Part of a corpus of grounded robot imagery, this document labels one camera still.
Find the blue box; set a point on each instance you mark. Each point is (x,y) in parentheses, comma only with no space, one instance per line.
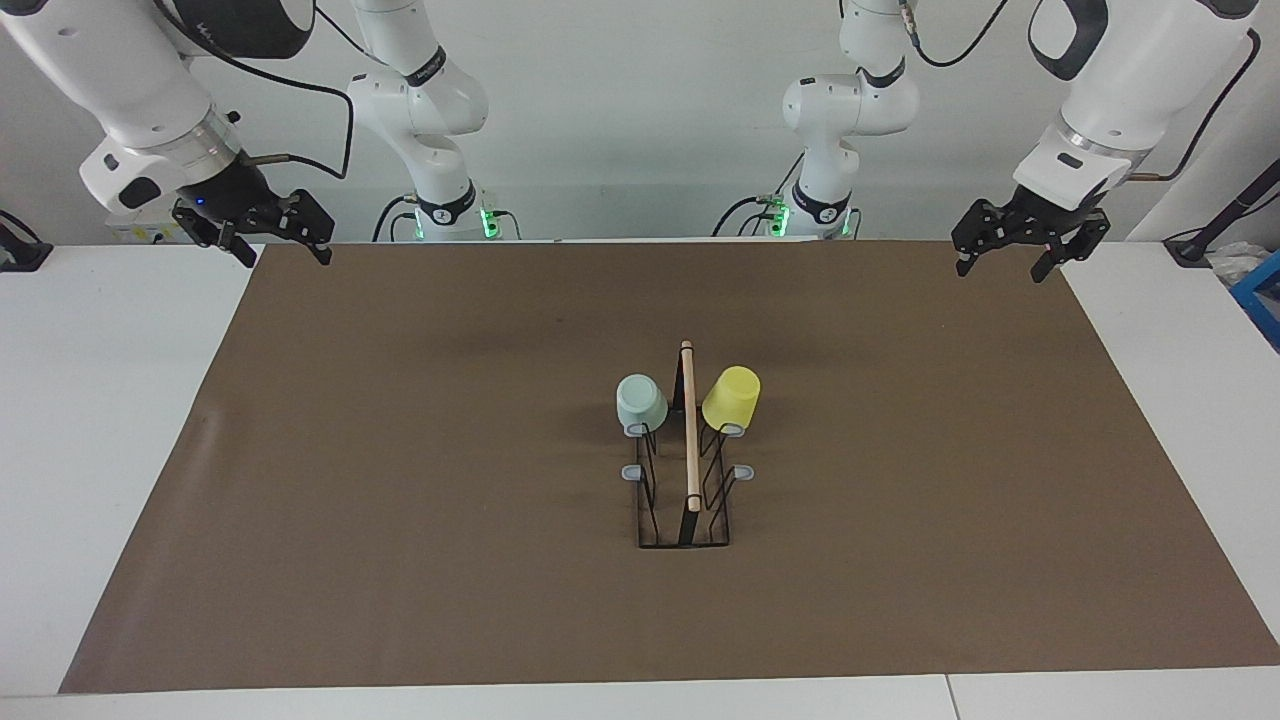
(1262,300)

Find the white power strip box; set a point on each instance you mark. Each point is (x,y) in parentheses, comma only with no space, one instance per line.
(140,232)

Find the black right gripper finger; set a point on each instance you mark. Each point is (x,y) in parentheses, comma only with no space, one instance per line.
(315,225)
(215,232)

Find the brown table mat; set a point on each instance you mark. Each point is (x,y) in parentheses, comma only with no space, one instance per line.
(500,600)

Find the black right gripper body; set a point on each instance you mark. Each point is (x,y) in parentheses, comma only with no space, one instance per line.
(240,200)

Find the yellow plastic cup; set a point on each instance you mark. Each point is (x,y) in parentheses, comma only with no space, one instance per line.
(730,400)

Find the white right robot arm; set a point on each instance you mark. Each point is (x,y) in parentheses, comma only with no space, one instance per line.
(420,110)

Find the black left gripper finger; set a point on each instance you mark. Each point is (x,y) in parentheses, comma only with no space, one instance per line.
(982,228)
(1085,238)

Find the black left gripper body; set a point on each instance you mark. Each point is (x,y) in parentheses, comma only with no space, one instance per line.
(1048,220)

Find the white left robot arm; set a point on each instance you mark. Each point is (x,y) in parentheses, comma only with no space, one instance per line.
(850,105)

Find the clear plastic bag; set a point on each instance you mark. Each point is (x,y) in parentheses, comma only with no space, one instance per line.
(1235,265)

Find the pale green plastic cup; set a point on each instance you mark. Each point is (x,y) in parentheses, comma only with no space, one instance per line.
(640,405)

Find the black clamp mount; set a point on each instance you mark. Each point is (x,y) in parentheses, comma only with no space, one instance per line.
(25,258)

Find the black stand with pole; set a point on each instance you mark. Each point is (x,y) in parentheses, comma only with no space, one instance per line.
(1190,248)

